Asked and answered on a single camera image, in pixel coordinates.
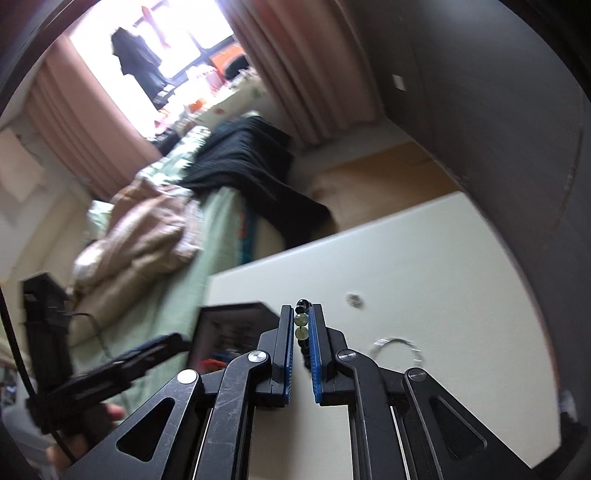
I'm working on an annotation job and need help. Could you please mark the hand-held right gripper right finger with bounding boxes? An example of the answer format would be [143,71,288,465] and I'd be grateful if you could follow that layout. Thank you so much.
[308,304,541,480]

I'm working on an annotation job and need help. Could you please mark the black blanket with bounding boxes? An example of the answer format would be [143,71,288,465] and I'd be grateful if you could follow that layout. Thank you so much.
[178,116,333,246]

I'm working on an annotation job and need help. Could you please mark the pink blanket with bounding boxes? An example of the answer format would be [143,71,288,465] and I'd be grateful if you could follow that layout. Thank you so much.
[73,178,205,297]

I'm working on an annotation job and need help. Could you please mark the thin silver bangle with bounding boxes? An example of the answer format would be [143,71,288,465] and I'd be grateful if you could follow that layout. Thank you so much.
[373,336,424,366]

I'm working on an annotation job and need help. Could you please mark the pink curtain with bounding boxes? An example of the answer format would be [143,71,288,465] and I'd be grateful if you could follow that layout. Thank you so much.
[23,34,163,202]
[222,0,384,149]

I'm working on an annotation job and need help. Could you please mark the bed with green sheet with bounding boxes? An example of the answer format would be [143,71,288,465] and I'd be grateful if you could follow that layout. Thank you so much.
[69,117,296,407]

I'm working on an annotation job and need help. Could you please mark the black jewelry box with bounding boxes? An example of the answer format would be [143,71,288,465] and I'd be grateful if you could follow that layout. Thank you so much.
[188,302,283,376]

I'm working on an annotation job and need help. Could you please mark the person's left hand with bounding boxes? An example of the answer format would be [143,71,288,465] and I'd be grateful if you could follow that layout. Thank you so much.
[46,401,126,478]

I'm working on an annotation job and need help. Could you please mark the pale green bead bracelet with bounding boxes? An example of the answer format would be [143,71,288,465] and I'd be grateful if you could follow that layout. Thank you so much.
[294,299,313,371]

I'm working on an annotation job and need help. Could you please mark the dark grey wardrobe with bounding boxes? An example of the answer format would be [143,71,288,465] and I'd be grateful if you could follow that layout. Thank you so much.
[360,0,591,416]

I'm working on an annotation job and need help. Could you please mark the thin black cable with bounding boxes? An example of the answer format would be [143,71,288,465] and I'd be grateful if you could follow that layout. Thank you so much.
[65,312,112,361]

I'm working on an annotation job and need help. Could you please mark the window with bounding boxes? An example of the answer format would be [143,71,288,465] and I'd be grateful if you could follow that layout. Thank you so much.
[69,0,237,139]

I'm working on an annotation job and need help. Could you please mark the orange box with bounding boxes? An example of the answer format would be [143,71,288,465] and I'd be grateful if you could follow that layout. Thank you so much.
[211,43,246,71]

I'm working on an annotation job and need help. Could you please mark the black bag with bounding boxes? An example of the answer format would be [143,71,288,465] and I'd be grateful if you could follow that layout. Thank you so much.
[226,55,253,80]

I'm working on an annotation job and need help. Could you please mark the hanging pink garment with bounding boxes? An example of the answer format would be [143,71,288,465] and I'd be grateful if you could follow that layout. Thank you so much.
[140,6,173,49]

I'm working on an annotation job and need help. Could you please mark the cream headboard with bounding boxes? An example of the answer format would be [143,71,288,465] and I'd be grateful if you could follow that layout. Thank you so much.
[0,185,93,289]

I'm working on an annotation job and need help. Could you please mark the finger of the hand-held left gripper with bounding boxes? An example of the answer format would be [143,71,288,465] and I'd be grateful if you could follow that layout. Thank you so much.
[68,332,185,380]
[59,336,191,404]

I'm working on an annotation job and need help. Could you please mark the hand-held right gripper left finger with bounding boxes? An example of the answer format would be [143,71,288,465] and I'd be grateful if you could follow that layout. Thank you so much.
[65,304,296,480]

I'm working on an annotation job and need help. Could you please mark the floral windowsill cloth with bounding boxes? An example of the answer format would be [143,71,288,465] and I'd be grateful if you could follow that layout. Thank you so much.
[203,74,269,121]

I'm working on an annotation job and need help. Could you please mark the hanging dark clothes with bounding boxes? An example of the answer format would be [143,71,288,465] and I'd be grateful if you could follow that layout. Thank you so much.
[111,27,168,101]

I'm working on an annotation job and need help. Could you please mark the paper sheet on wall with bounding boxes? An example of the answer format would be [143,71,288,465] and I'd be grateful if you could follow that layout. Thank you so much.
[0,126,48,202]

